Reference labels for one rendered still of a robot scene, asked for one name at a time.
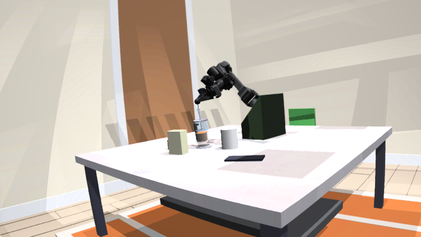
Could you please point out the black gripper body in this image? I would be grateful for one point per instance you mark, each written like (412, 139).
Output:
(214, 89)

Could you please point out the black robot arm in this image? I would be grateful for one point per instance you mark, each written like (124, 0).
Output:
(223, 73)

